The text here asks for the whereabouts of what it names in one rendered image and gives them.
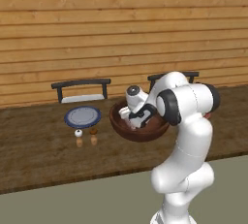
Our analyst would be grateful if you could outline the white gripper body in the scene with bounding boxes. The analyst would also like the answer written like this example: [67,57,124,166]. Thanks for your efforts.
[118,105,145,129]

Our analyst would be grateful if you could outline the brown wooden bowl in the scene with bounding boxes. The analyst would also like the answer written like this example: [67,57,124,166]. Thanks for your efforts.
[108,99,171,144]

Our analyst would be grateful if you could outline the blue rimmed white plate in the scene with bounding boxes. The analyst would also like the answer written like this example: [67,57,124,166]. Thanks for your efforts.
[63,105,102,130]

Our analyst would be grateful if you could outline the brown topped wooden shaker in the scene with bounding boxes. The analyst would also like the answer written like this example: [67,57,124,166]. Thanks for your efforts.
[89,127,99,146]

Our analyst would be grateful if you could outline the white topped wooden shaker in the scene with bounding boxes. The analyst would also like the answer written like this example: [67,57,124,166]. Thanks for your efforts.
[74,129,84,148]

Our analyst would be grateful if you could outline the black chair with white seat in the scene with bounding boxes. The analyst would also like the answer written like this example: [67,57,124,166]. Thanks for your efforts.
[50,78,112,105]

